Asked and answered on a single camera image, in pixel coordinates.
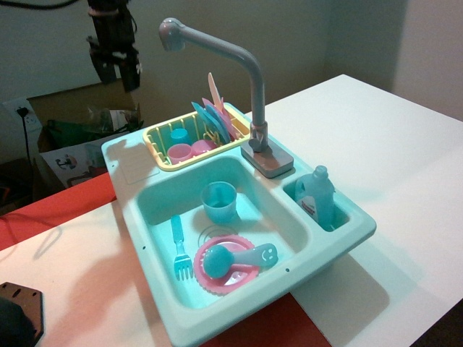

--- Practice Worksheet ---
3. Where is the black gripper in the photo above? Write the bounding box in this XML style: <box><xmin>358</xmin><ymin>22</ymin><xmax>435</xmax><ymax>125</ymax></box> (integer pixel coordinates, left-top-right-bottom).
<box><xmin>87</xmin><ymin>1</ymin><xmax>142</xmax><ymax>93</ymax></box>

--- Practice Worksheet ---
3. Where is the grey toy faucet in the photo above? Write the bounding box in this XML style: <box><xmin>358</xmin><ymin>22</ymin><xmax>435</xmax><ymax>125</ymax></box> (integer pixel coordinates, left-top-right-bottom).
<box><xmin>158</xmin><ymin>18</ymin><xmax>294</xmax><ymax>179</ymax></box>

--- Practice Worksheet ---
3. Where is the cardboard box with clutter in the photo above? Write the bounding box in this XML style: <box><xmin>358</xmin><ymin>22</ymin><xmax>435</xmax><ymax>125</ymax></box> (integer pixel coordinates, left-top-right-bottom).
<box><xmin>29</xmin><ymin>81</ymin><xmax>143</xmax><ymax>189</ymax></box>

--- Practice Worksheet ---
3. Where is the small blue cup in rack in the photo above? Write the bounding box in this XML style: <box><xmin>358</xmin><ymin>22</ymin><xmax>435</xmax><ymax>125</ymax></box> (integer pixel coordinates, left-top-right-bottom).
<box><xmin>170</xmin><ymin>128</ymin><xmax>191</xmax><ymax>145</ymax></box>

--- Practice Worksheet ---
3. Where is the blue plate in rack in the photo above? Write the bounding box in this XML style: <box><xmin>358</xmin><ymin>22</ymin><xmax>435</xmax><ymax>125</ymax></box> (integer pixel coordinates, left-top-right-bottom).
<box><xmin>192</xmin><ymin>102</ymin><xmax>231</xmax><ymax>145</ymax></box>

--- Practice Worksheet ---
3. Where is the pink cup in rack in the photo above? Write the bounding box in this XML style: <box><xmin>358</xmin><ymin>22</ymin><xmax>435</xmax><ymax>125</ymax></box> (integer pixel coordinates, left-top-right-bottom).
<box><xmin>167</xmin><ymin>143</ymin><xmax>192</xmax><ymax>165</ymax></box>

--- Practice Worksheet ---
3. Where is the pink knife in rack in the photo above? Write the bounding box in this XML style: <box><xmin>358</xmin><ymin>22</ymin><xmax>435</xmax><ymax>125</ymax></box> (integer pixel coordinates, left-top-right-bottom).
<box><xmin>208</xmin><ymin>72</ymin><xmax>224</xmax><ymax>111</ymax></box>

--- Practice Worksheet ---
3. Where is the yellow dish rack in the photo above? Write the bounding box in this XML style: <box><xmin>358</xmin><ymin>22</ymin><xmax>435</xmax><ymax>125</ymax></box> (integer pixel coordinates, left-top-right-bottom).
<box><xmin>143</xmin><ymin>103</ymin><xmax>250</xmax><ymax>172</ymax></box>

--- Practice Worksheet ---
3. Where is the pink plate in rack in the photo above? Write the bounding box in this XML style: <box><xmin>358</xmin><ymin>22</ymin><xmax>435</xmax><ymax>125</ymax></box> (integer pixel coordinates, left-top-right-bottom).
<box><xmin>202</xmin><ymin>98</ymin><xmax>239</xmax><ymax>140</ymax></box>

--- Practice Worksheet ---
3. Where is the blue cup in sink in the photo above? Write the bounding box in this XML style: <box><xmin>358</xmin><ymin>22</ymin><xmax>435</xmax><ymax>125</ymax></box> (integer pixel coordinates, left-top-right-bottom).
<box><xmin>201</xmin><ymin>181</ymin><xmax>237</xmax><ymax>224</ymax></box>

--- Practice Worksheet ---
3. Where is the red mat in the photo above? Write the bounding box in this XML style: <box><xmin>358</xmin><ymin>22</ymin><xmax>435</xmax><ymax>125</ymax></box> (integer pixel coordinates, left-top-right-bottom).
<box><xmin>1</xmin><ymin>173</ymin><xmax>116</xmax><ymax>250</ymax></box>

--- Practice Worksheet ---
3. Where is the teal toy sink basin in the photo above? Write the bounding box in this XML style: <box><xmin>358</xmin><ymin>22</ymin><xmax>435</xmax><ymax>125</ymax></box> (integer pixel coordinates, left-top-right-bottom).
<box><xmin>102</xmin><ymin>129</ymin><xmax>376</xmax><ymax>346</ymax></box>

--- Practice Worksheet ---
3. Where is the blue toy fork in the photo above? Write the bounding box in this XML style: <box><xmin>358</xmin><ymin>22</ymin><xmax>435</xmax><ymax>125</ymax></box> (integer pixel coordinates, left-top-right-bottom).
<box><xmin>171</xmin><ymin>215</ymin><xmax>194</xmax><ymax>280</ymax></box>

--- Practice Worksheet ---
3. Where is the blue toy spoon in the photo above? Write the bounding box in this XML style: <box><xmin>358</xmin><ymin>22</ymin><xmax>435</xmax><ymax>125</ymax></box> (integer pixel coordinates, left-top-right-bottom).
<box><xmin>203</xmin><ymin>243</ymin><xmax>279</xmax><ymax>278</ymax></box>

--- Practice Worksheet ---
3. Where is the blue dish soap bottle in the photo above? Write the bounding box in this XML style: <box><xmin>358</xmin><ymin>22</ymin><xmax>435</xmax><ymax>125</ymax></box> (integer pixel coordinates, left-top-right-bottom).
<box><xmin>294</xmin><ymin>166</ymin><xmax>335</xmax><ymax>230</ymax></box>

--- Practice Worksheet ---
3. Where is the pink toy plate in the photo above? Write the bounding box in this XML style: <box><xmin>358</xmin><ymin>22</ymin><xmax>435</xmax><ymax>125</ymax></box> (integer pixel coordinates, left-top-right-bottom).
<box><xmin>193</xmin><ymin>234</ymin><xmax>259</xmax><ymax>295</ymax></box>

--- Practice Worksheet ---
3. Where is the black power cord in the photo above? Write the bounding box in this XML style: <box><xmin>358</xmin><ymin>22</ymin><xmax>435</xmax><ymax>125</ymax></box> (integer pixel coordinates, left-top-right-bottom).
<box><xmin>15</xmin><ymin>106</ymin><xmax>34</xmax><ymax>174</ymax></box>

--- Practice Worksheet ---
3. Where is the black cable loop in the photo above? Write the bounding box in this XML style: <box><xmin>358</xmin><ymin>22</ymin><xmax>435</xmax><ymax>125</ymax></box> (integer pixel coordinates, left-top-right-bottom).
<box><xmin>25</xmin><ymin>0</ymin><xmax>73</xmax><ymax>10</ymax></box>

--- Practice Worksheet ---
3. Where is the white wall outlet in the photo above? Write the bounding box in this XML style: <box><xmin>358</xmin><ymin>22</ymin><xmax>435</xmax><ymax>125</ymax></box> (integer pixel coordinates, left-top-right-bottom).
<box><xmin>2</xmin><ymin>97</ymin><xmax>42</xmax><ymax>133</ymax></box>

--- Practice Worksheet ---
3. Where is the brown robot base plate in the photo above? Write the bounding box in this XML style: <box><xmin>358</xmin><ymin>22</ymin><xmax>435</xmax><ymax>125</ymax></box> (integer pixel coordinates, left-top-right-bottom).
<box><xmin>1</xmin><ymin>282</ymin><xmax>44</xmax><ymax>346</ymax></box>

